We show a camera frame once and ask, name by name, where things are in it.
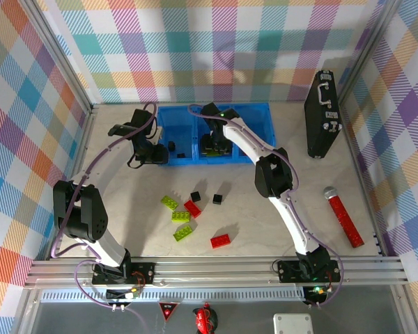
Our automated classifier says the red lego brick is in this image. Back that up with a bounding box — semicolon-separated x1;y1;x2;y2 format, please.
183;200;203;219
210;234;233;249

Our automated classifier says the blue three-compartment bin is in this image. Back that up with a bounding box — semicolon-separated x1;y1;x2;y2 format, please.
155;102;277;167

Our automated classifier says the black briefcase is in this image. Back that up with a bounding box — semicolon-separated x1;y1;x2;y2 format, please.
303;69;343;160

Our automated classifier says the red glitter toy microphone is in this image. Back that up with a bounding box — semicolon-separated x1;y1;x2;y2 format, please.
322;186;365;248

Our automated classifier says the left small control board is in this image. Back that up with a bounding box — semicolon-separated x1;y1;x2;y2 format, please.
106;287;141;301

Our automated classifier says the small control board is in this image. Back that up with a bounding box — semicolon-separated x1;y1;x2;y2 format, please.
304;285;331;303
106;287;141;301

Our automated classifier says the red triangle sign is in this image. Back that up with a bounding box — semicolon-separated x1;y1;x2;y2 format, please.
158;301;180;323

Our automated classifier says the red black round gadget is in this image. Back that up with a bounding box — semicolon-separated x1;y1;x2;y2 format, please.
192;302;219;334

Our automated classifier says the right small control board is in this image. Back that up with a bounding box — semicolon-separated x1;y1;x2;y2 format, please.
304;285;331;303

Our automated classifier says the white square box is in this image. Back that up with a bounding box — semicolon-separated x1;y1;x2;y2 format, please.
273;313;314;334

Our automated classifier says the aluminium side rail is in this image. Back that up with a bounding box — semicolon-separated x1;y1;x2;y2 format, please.
48;104;100;259
336;97;387;258

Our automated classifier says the aluminium frame post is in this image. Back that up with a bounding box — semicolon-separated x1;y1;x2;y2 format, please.
336;0;405;105
24;0;100;118

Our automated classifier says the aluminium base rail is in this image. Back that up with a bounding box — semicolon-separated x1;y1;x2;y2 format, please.
24;256;409;289

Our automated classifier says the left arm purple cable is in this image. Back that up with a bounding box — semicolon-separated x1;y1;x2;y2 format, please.
50;101;158;334

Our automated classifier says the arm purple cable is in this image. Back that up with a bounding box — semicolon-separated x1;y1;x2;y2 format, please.
187;103;346;309
50;101;158;334

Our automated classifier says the slotted grey cable tray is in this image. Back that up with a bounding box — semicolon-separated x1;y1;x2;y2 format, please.
41;290;306;303

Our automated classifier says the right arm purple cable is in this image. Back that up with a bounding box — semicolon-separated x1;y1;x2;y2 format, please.
187;103;346;309

